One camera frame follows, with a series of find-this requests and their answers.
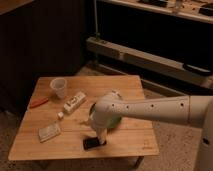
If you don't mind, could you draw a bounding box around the small white cube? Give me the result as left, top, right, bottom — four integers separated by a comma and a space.
57, 112, 64, 119

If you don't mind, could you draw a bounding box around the wooden table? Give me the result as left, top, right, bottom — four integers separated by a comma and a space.
8, 76, 159, 161

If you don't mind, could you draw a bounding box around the white sponge pad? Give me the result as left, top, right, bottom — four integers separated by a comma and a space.
38, 123, 61, 143

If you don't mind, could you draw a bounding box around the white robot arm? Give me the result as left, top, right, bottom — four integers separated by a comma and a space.
88, 91, 213, 171

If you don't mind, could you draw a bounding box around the black object on shelf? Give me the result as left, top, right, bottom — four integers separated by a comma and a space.
182, 63, 213, 76

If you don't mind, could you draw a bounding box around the black eraser block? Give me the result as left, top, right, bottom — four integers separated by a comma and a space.
83, 137, 101, 150

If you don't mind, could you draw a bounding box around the green ceramic bowl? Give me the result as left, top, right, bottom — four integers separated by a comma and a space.
89, 104, 122, 130

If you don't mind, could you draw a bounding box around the metal shelf rail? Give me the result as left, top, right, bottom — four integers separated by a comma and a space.
86, 37, 213, 90

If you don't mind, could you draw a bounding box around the translucent plastic cup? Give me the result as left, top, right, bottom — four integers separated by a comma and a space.
50, 78, 67, 99

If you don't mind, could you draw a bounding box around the orange marker pen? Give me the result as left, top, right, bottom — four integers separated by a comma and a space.
29, 97, 49, 108

